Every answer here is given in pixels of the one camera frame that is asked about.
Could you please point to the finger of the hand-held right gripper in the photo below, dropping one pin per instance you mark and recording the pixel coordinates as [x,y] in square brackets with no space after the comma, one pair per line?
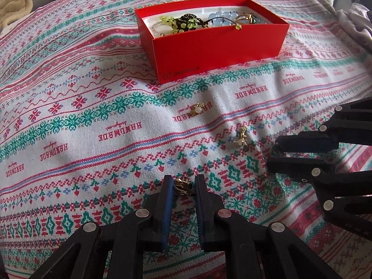
[296,168]
[308,141]

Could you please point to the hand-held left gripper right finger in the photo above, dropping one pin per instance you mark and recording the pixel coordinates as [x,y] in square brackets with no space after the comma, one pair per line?
[202,223]

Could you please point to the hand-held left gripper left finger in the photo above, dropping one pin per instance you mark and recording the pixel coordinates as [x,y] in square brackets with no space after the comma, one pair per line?
[168,218]

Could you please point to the gold round charm earring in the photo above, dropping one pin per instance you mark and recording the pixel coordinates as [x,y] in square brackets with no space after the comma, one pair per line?
[181,184]

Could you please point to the gold pearl earring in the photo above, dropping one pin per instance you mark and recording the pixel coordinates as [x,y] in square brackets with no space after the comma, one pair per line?
[197,109]
[241,139]

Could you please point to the red cardboard box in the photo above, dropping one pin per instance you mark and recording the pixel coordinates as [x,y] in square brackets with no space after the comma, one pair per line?
[215,49]

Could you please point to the patterned knit-print bedspread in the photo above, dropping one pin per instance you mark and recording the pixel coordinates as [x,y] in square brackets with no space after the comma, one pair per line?
[87,136]

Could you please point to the lilac crumpled cloth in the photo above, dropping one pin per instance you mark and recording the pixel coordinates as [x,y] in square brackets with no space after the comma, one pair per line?
[356,23]

